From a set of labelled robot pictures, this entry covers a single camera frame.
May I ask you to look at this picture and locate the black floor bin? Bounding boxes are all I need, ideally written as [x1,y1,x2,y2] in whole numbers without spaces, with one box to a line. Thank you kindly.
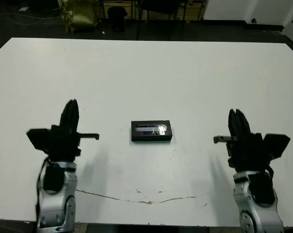
[107,6,128,33]

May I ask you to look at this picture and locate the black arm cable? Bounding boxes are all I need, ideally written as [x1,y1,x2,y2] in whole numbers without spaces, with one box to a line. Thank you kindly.
[264,164,275,181]
[34,157,49,219]

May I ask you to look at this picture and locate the yellow-green plastic bag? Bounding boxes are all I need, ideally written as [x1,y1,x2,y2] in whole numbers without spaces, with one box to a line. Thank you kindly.
[61,0,99,34]

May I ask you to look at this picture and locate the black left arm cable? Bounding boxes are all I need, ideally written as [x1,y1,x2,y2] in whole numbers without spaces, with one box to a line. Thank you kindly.
[34,157,49,219]

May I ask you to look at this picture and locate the black mesh office chair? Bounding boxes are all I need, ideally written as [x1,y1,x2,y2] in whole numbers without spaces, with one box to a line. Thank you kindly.
[136,0,186,41]

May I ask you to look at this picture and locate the black box lid with print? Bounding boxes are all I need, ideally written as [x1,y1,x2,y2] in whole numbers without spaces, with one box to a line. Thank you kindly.
[130,119,173,144]

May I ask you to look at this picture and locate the thin white floor cable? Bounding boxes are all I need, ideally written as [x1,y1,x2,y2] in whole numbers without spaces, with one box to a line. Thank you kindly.
[0,13,62,26]

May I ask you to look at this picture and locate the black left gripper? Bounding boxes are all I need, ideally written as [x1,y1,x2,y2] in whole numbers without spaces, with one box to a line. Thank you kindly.
[48,99,100,161]

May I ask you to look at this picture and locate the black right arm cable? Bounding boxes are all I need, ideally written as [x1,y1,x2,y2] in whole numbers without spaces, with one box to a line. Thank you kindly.
[264,164,275,181]

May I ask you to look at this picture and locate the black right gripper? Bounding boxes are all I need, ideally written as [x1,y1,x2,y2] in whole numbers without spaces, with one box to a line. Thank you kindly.
[212,109,271,173]

